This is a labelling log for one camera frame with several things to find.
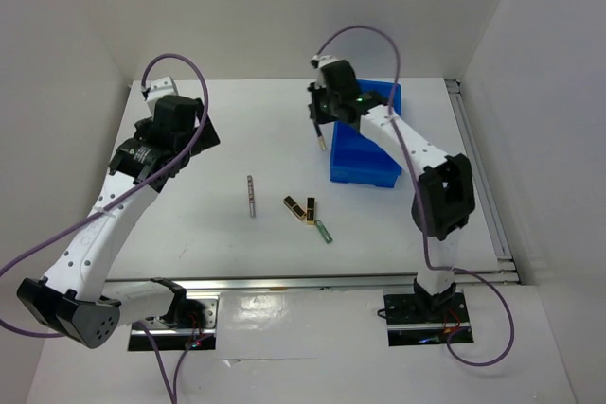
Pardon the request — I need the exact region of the dark blue gold pencil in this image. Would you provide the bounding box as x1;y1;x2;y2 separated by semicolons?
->
312;120;327;151

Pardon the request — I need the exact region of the red silver lip gloss tube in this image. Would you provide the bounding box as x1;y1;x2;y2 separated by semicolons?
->
246;175;256;218

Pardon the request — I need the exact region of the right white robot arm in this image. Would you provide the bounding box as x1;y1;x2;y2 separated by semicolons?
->
308;55;475;321

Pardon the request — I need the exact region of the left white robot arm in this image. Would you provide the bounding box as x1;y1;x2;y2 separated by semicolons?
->
17;95;220;349

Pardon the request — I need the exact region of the blue plastic organizer bin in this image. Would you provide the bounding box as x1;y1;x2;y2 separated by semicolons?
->
329;78;403;190

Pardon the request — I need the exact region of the black gold lipstick right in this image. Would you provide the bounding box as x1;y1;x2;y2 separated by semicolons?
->
306;197;316;225

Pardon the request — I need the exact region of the black gold lipstick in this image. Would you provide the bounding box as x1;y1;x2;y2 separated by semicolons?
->
306;197;316;225
283;196;307;220

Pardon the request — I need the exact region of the black gold lipstick left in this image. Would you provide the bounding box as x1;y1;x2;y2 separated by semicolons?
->
283;196;307;220

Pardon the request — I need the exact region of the green clear tube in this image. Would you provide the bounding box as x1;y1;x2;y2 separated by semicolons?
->
314;220;333;244

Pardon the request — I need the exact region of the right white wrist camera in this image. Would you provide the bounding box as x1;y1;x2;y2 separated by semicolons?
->
310;55;340;71

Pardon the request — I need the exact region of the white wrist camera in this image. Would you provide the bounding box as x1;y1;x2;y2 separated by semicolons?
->
310;55;340;71
141;76;179;104

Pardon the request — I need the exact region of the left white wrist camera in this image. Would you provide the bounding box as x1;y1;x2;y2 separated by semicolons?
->
141;76;179;104

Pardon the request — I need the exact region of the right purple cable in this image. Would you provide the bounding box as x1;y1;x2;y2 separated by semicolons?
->
315;25;517;367

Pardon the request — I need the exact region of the purple cable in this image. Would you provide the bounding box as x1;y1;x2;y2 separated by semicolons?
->
315;25;517;367
0;53;209;403

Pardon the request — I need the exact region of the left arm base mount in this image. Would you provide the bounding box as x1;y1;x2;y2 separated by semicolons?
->
124;290;220;352

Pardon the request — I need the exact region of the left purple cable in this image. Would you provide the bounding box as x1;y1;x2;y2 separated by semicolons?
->
0;53;209;403

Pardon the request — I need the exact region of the aluminium rail right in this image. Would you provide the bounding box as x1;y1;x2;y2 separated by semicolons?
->
444;79;517;273

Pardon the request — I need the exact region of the aluminium rail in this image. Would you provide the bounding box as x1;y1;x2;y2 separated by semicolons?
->
444;79;517;273
106;262;521;298

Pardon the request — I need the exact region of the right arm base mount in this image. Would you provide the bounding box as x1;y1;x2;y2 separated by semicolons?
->
376;292;474;347

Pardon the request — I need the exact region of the aluminium rail front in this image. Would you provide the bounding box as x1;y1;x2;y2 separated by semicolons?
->
106;262;521;298

